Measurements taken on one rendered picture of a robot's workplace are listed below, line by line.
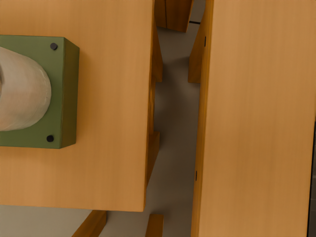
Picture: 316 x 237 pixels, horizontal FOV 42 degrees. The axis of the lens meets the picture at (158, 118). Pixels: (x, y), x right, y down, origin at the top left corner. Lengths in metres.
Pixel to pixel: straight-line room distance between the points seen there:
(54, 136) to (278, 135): 0.28
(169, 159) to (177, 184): 0.09
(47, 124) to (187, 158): 0.97
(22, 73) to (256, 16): 0.29
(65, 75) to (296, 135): 0.30
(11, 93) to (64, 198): 0.25
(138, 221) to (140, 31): 0.99
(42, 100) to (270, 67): 0.28
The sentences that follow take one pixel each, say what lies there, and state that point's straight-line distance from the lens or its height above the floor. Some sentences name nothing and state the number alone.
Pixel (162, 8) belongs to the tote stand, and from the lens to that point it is 1.20.
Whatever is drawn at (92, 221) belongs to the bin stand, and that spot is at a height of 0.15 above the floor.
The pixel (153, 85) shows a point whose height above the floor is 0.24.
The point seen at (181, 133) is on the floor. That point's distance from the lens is 1.43.
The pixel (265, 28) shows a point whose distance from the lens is 0.55.
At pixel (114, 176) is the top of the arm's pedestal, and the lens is 0.59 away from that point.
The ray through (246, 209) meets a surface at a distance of 0.55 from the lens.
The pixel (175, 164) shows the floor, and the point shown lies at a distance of 1.44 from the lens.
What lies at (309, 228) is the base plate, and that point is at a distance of 0.58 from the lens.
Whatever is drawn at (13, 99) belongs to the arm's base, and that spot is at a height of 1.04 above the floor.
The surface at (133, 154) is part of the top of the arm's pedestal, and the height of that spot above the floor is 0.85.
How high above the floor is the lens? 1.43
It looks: 88 degrees down
